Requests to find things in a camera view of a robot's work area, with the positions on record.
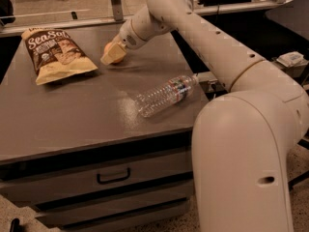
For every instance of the black drawer handle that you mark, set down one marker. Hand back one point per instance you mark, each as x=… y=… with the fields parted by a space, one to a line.
x=113 y=177

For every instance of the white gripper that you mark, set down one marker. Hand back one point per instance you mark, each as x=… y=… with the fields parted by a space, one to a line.
x=127 y=37

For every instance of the metal railing frame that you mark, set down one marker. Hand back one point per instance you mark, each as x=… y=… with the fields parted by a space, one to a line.
x=75 y=13

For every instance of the small white label box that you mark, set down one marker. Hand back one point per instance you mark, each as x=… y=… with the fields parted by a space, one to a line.
x=290 y=59

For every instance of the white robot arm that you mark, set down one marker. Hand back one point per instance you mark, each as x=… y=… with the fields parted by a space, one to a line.
x=240 y=140

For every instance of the grey drawer cabinet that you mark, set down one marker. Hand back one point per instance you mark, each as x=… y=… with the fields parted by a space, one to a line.
x=56 y=138

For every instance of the clear plastic water bottle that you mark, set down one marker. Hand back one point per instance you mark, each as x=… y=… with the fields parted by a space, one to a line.
x=169 y=93

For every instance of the sea salt chips bag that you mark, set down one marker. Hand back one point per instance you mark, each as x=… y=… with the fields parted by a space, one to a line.
x=55 y=55

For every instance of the black tripod stand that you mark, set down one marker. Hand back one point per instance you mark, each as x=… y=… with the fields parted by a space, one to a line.
x=298 y=163

